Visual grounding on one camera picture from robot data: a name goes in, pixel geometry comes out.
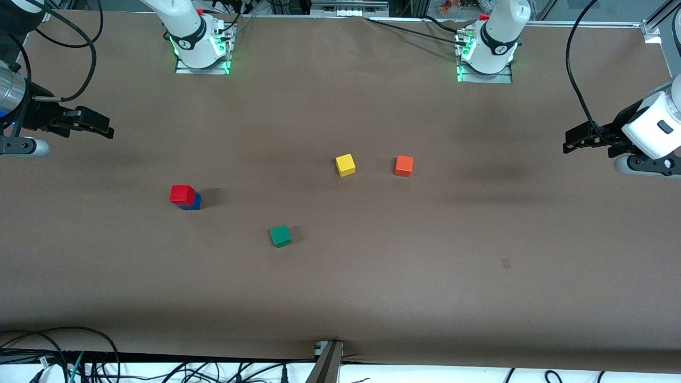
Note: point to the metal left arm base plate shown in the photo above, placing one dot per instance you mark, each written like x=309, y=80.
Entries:
x=505, y=78

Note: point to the silver table edge rail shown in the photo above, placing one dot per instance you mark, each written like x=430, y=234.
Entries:
x=585, y=23

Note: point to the aluminium frame corner strut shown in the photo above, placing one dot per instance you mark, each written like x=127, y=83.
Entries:
x=652, y=31

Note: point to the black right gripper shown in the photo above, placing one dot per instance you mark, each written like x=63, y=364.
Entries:
x=37, y=115

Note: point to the small aluminium corner bracket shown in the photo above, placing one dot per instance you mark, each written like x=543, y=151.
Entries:
x=48, y=16

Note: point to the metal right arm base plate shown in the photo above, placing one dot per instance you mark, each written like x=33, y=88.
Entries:
x=183, y=70

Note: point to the orange cube block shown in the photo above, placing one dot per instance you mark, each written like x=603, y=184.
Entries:
x=403, y=166

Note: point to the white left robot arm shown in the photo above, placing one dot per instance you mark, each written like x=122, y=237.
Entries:
x=500, y=32

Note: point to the red cube block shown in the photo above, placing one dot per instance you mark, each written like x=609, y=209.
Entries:
x=182, y=194

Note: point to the blue cube block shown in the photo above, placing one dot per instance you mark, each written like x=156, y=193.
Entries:
x=197, y=204

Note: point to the yellow cube block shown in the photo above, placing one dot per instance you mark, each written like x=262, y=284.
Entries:
x=345, y=165

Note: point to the green cube block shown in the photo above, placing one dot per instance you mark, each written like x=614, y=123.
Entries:
x=280, y=236

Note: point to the brown paper table cover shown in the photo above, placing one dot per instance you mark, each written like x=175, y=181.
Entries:
x=340, y=292

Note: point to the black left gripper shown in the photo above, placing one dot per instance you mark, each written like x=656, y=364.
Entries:
x=615, y=126

